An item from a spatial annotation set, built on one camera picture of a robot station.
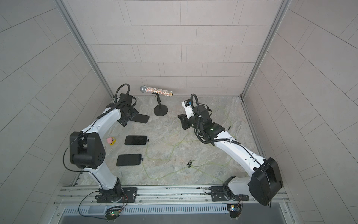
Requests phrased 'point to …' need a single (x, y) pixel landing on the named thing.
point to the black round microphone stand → (161, 110)
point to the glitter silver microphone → (144, 89)
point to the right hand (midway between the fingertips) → (179, 116)
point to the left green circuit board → (112, 213)
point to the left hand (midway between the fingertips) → (135, 114)
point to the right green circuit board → (234, 209)
